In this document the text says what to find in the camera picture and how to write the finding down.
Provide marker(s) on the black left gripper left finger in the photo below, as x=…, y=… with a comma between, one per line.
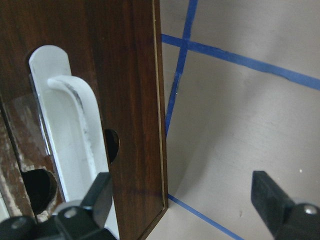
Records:
x=98, y=200

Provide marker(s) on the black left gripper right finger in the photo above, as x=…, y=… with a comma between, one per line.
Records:
x=271, y=203

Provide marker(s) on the white drawer handle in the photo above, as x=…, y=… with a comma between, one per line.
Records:
x=72, y=121

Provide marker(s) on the dark brown wooden drawer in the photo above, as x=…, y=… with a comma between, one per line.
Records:
x=115, y=46

